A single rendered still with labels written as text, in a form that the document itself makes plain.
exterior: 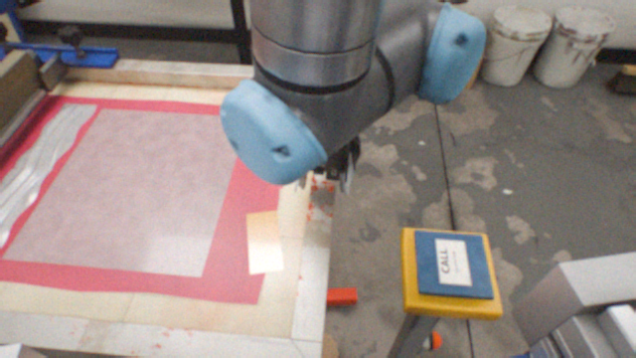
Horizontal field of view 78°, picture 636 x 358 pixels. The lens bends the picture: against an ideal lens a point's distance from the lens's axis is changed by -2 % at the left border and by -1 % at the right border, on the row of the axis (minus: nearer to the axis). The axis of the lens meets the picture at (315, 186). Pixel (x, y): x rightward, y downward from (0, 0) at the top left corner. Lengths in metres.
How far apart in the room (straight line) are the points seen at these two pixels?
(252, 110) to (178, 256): 0.41
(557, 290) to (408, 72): 0.19
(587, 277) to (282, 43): 0.26
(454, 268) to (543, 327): 0.24
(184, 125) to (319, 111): 0.58
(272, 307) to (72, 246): 0.32
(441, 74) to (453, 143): 1.89
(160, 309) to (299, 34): 0.45
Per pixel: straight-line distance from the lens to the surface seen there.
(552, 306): 0.35
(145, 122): 0.84
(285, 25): 0.21
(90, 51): 1.00
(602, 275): 0.34
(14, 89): 0.91
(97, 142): 0.83
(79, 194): 0.76
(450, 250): 0.60
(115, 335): 0.55
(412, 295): 0.57
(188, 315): 0.57
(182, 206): 0.67
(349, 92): 0.24
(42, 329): 0.60
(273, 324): 0.54
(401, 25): 0.32
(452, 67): 0.33
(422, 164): 2.06
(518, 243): 1.92
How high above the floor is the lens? 1.46
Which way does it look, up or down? 51 degrees down
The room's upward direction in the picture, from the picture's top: straight up
